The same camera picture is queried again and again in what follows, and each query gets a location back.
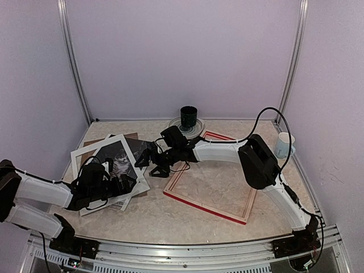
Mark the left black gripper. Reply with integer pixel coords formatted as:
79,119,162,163
88,174,136,202

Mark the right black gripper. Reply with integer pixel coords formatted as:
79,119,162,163
134,146,179,177

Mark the red wooden picture frame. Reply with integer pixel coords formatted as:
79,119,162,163
163,130,258,226

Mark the white photo mat board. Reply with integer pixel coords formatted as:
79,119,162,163
71,134,150,216

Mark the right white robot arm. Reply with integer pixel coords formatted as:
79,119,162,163
134,133,324,253

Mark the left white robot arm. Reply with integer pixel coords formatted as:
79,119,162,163
1,159,137,258

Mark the brown cardboard backing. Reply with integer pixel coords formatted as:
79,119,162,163
81,134,150,208

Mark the white striped ceramic plate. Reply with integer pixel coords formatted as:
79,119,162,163
167,117,205,139

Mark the dark green cup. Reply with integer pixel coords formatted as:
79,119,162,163
180,106,198,128

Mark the light blue mug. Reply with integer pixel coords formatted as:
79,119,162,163
274,132,296,159

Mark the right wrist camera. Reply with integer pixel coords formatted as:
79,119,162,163
160,125,188,149

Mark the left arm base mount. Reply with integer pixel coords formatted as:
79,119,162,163
49,237,100,259

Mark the aluminium front rail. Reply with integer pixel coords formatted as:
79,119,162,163
20,226,352,272

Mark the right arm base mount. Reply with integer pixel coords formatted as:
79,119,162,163
271,214,324,272

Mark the left aluminium corner post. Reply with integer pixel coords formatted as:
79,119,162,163
57,0,93,126

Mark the aluminium corner post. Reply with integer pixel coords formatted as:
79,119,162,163
279,0,309,114
57,0,93,126

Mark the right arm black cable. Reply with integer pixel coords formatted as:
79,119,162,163
153,106,326,268

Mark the right aluminium corner post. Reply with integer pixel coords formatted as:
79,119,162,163
279,0,309,114

